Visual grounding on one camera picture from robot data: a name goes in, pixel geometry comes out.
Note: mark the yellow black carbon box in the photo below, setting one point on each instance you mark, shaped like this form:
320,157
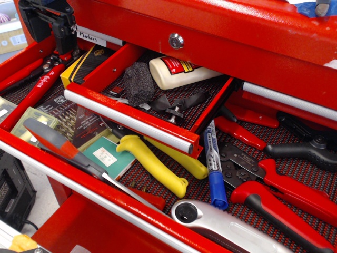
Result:
84,65

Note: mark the red tool chest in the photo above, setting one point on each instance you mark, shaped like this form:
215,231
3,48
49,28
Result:
274,53

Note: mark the black handled cutter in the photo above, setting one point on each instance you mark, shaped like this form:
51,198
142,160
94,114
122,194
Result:
318,146

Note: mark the blue BIC marker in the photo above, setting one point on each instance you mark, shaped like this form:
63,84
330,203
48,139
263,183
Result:
213,163

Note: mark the red handled pliers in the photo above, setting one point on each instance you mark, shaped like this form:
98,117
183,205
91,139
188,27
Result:
233,120

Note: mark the small red open drawer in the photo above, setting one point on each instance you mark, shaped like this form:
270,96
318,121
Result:
174,117

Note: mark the silver utility knife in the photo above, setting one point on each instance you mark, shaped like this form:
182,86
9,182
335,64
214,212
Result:
223,228

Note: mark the red black crimping tool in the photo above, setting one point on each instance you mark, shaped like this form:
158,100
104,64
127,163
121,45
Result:
257,185

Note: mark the clear yellow plastic case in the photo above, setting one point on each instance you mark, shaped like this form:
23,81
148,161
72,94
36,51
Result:
35,119

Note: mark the red handled wire stripper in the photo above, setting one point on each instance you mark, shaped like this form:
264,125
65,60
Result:
46,71

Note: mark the grey red handled scissors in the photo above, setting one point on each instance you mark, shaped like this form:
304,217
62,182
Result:
58,145

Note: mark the white glue bottle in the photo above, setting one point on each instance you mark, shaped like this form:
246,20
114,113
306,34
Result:
169,72

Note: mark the green small box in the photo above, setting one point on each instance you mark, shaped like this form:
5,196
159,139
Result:
103,152

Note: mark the black foam sponge block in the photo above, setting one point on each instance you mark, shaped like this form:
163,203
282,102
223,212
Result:
139,86

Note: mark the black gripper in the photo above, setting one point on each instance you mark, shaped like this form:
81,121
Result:
43,18

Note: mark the black electronic device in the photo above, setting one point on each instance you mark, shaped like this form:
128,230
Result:
17,192

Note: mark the large red open drawer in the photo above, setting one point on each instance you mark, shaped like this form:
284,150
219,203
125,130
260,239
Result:
197,189

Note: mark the yellow handled pliers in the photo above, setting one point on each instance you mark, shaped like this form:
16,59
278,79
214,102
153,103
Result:
134,143

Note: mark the drill bit set case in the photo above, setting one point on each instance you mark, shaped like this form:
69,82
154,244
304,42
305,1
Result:
79,125

